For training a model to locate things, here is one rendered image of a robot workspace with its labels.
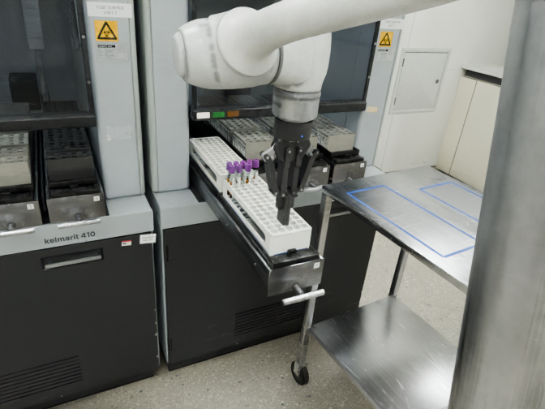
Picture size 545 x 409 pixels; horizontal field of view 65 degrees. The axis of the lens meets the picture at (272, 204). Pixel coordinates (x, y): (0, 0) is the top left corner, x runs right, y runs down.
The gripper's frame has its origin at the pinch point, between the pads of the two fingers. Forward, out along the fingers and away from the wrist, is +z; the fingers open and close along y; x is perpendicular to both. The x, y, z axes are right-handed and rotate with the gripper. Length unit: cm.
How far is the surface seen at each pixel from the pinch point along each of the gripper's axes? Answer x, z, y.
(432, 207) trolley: -0.8, 8.0, -47.5
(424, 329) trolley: -3, 62, -65
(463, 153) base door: -134, 61, -229
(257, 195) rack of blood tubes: -14.5, 4.0, -0.4
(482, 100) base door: -132, 20, -229
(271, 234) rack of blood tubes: 4.1, 3.5, 4.8
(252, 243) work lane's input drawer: -2.6, 9.7, 5.7
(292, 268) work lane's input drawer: 8.4, 10.0, 1.3
